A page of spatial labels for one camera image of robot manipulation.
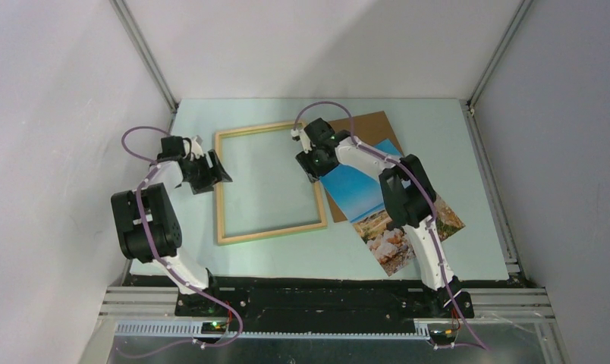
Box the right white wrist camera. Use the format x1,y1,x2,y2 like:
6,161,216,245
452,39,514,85
290,128,313,154

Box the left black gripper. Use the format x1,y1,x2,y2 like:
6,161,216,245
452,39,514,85
185,149,231,195

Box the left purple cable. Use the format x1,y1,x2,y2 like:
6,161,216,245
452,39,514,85
115,126,244,360

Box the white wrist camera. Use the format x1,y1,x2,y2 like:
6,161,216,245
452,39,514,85
290,128,313,154
184,136,204,160

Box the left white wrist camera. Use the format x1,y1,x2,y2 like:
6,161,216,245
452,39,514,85
184,136,204,160

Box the wooden picture frame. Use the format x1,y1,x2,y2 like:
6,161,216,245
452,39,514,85
213,120,329,246

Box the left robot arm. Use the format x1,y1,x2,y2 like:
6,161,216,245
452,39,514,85
111,136,231,316

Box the brown backing board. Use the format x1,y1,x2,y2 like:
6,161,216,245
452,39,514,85
322,111,402,223

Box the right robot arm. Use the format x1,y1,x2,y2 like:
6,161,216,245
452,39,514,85
291,118,461,317

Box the aluminium frame rails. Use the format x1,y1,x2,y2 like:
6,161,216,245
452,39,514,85
81,287,570,363

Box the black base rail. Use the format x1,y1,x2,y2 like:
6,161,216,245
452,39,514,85
175,276,474,334

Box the seaside landscape photo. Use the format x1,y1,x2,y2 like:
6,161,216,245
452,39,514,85
319,139,466,278

